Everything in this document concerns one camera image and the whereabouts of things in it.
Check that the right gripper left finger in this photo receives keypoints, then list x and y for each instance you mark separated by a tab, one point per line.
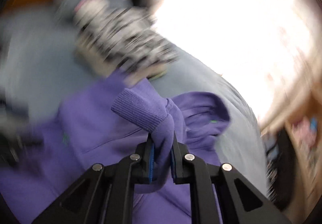
144	169

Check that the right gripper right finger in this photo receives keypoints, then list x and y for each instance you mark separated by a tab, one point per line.
180	168

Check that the purple hoodie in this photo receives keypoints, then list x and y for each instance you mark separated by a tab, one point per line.
103	124

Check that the black white patterned folded garment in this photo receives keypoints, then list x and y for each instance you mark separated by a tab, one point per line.
121	39

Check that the light blue bed blanket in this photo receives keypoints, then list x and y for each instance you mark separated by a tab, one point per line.
39	70

